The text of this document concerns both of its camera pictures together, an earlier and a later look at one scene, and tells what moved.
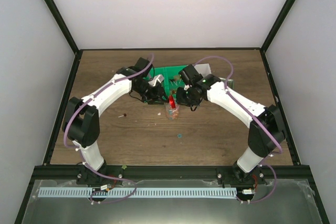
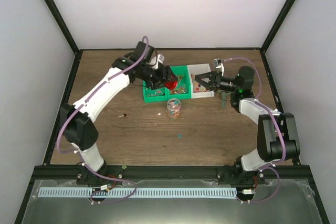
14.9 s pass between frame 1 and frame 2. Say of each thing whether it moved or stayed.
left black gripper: moved
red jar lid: moved
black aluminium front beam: stayed
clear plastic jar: stayed
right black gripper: moved
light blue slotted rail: stayed
